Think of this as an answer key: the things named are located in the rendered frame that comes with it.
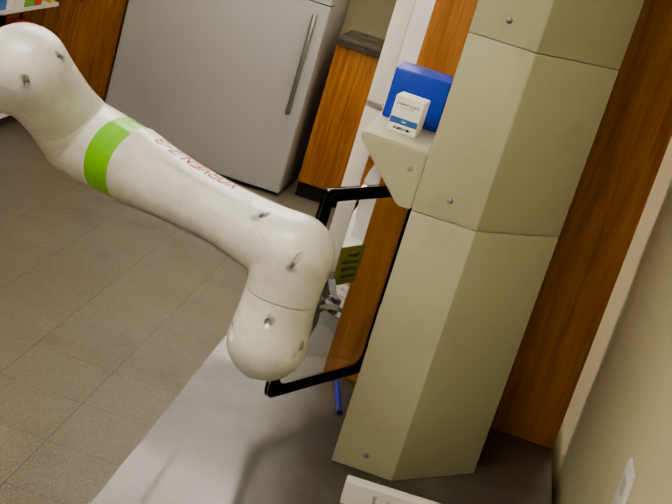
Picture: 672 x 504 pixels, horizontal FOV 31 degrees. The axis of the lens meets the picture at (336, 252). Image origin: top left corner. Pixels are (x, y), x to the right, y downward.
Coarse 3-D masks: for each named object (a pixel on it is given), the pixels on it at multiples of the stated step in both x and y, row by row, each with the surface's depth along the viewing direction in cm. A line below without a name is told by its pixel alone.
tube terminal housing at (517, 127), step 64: (512, 64) 190; (576, 64) 195; (448, 128) 194; (512, 128) 192; (576, 128) 201; (448, 192) 197; (512, 192) 198; (448, 256) 199; (512, 256) 205; (384, 320) 204; (448, 320) 202; (512, 320) 212; (384, 384) 207; (448, 384) 209; (384, 448) 210; (448, 448) 216
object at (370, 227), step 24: (336, 216) 209; (360, 216) 216; (384, 216) 222; (336, 240) 213; (360, 240) 219; (384, 240) 226; (336, 264) 216; (360, 264) 222; (384, 264) 229; (336, 288) 219; (360, 288) 226; (360, 312) 230; (312, 336) 219; (336, 336) 226; (360, 336) 234; (312, 360) 223; (336, 360) 230
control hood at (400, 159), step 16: (368, 128) 200; (384, 128) 204; (368, 144) 197; (384, 144) 196; (400, 144) 196; (416, 144) 199; (384, 160) 197; (400, 160) 197; (416, 160) 196; (384, 176) 198; (400, 176) 197; (416, 176) 197; (400, 192) 198; (416, 192) 198
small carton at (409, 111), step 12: (396, 96) 203; (408, 96) 204; (396, 108) 203; (408, 108) 202; (420, 108) 202; (396, 120) 203; (408, 120) 203; (420, 120) 203; (408, 132) 203; (420, 132) 208
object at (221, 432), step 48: (192, 384) 225; (240, 384) 231; (192, 432) 207; (240, 432) 212; (288, 432) 218; (336, 432) 223; (144, 480) 188; (192, 480) 192; (240, 480) 197; (288, 480) 201; (336, 480) 206; (384, 480) 211; (432, 480) 216; (480, 480) 221; (528, 480) 227
